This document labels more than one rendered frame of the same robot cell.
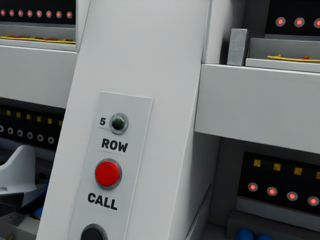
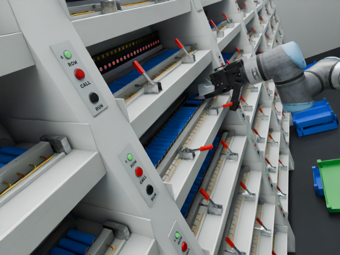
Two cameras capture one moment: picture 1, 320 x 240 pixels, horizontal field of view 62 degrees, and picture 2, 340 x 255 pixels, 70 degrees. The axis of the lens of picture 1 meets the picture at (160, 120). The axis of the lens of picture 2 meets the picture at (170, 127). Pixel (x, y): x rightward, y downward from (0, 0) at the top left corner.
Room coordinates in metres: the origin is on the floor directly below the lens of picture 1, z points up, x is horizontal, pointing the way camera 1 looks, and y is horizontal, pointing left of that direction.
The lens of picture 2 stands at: (0.22, 1.07, 1.24)
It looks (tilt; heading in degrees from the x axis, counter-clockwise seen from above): 18 degrees down; 285
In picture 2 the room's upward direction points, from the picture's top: 28 degrees counter-clockwise
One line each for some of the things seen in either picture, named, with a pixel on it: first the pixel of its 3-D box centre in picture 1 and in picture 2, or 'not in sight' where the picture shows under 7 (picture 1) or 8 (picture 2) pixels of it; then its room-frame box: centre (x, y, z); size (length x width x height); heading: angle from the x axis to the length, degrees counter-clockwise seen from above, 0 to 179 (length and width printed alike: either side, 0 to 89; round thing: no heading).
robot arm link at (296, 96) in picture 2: not in sight; (296, 91); (0.00, 0.24, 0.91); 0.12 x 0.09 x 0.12; 29
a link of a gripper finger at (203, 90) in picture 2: not in sight; (202, 90); (0.28, 0.17, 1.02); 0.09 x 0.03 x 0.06; 168
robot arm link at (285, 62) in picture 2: not in sight; (281, 61); (0.02, 0.24, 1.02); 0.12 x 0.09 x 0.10; 160
